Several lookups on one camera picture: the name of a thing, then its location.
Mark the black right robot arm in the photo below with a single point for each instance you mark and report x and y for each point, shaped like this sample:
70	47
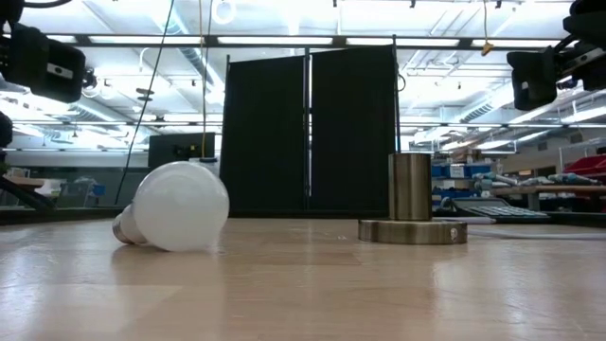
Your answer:
589	19

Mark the wooden workbench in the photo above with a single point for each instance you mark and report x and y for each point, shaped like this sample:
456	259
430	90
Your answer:
568	190
21	182

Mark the purple white pen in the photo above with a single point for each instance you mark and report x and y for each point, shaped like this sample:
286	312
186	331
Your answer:
466	220

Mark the white lightbulb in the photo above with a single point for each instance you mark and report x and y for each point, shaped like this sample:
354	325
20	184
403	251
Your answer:
182	206

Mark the red storage bin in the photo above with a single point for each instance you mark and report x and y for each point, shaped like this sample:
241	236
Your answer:
587	166

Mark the brushed metal lamp base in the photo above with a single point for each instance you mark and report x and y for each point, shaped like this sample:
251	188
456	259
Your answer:
411	189

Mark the blue storage bin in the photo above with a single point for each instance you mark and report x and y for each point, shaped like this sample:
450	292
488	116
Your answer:
479	170
440	171

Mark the black monitor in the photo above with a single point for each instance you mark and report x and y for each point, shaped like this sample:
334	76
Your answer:
170	149

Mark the black calculator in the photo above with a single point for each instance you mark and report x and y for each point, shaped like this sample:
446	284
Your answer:
506	211

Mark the black divider panel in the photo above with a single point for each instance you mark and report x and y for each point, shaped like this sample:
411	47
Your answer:
352	104
265	132

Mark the black ceiling-hung device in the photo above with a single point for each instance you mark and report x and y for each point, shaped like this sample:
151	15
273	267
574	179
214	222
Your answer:
90	79

